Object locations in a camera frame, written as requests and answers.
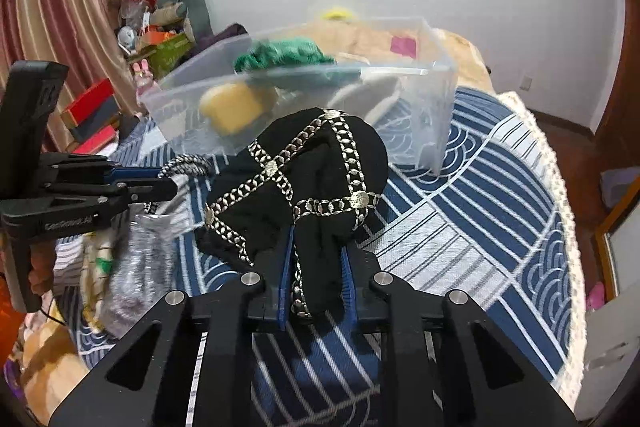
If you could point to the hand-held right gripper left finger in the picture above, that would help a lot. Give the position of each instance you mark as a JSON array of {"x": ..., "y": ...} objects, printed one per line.
[{"x": 283, "y": 279}]

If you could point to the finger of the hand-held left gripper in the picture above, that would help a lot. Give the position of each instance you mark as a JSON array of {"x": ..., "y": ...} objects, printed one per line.
[
  {"x": 142, "y": 174},
  {"x": 150, "y": 194}
]

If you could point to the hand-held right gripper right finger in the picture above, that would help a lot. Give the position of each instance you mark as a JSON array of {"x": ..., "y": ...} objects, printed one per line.
[{"x": 348, "y": 282}]

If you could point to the clear plastic storage bin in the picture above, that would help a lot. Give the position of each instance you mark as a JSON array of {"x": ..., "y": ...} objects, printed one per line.
[{"x": 350, "y": 82}]

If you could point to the yellow soft block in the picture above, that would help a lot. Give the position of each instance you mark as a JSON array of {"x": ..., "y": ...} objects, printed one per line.
[{"x": 234, "y": 107}]

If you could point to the person's left hand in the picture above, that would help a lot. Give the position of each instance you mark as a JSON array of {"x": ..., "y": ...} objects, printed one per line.
[{"x": 41, "y": 268}]

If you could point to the red and grey boxes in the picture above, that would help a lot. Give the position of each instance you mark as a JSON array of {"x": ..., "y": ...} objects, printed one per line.
[{"x": 90, "y": 104}]

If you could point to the floral printed cloth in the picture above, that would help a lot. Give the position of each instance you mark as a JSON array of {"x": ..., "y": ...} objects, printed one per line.
[{"x": 95, "y": 267}]

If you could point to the striped pink curtain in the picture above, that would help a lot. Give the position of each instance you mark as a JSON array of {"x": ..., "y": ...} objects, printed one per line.
[{"x": 55, "y": 22}]

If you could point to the green cardboard box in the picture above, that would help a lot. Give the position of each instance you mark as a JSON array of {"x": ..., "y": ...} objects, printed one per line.
[{"x": 170, "y": 52}]

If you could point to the blue wave-pattern round blanket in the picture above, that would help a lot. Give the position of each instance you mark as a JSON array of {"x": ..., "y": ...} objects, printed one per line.
[{"x": 475, "y": 217}]

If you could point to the dark purple cloth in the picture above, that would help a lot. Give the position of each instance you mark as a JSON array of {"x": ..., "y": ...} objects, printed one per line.
[{"x": 222, "y": 37}]

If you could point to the grey green plush toy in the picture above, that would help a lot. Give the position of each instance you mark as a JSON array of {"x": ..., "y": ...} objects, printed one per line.
[{"x": 187, "y": 9}]

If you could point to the green knitted cloth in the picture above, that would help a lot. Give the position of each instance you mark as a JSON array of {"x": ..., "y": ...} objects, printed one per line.
[{"x": 282, "y": 54}]

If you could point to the pink paper piece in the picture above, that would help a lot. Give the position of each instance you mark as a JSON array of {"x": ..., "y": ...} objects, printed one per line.
[{"x": 404, "y": 45}]

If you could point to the pink slipper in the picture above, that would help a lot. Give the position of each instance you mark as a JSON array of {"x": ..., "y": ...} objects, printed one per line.
[{"x": 595, "y": 297}]

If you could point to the yellow round object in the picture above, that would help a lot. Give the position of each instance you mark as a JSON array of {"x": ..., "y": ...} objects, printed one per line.
[{"x": 336, "y": 14}]

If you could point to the beige plush blanket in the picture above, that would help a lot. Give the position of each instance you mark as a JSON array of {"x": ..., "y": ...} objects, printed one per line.
[{"x": 450, "y": 44}]

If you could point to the white cabinet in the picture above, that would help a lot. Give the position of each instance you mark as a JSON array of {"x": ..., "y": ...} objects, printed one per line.
[{"x": 612, "y": 352}]

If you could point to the wooden framed mirror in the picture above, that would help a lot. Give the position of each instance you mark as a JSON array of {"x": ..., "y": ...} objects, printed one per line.
[{"x": 620, "y": 237}]

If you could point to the wall socket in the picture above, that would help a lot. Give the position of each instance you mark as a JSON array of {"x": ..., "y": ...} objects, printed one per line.
[{"x": 525, "y": 82}]

